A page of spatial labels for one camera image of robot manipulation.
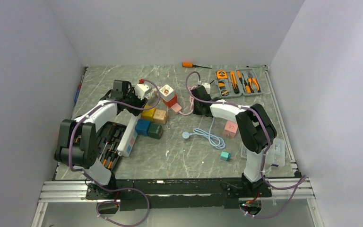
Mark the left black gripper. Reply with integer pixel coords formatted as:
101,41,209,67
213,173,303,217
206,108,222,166
123,87,147,116

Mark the pink power strip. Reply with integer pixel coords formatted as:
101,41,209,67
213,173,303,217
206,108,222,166
158,93,181,113

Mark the red cube adapter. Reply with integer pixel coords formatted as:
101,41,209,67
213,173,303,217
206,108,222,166
162,94,178,108

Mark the white power strip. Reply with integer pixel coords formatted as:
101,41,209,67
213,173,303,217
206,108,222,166
117,91,157,158

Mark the pink cube socket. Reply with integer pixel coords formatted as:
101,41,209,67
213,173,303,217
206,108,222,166
223,121,238,138

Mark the yellow cube adapter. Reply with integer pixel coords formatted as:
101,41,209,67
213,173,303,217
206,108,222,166
141,107,156,122

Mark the grey tool tray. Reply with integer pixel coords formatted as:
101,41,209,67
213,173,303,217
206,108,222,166
215,68,263,98

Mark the light blue cable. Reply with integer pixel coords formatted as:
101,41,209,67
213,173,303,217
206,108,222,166
181,117,226,150

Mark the white cube adapter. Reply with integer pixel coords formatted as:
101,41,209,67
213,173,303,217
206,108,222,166
159,84,175,102

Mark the blue cube adapter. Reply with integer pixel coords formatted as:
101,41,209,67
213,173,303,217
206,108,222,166
135,119,151,136

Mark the beige cube adapter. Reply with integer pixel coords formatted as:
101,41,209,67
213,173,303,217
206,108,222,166
153,109,168,125

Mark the black tool case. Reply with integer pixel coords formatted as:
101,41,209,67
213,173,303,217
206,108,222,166
97,122,126,171

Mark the green cube adapter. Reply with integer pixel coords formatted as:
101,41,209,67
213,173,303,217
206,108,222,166
147,122,164,139

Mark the teal cube plug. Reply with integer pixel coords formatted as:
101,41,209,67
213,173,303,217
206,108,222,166
220,151,232,161

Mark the clear screw box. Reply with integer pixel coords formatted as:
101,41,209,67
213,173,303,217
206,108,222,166
240,138,285,167

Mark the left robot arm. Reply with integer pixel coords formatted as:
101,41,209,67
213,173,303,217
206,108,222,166
54,80,152,199

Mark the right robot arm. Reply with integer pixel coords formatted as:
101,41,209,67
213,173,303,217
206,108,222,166
188,86,277,196

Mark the red blue pen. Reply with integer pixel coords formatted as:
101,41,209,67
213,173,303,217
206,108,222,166
74,75,85,104

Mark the pink coiled cable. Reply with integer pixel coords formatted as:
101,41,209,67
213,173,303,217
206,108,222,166
178,85,198,116

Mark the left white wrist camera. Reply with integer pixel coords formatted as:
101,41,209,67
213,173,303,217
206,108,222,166
134,83,152,100

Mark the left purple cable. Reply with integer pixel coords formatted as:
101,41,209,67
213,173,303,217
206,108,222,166
69,79,162,227

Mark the orange handled screwdriver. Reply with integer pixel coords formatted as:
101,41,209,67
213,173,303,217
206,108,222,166
182,62,211,69

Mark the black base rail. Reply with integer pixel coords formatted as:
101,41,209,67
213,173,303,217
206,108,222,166
86,177,272,211

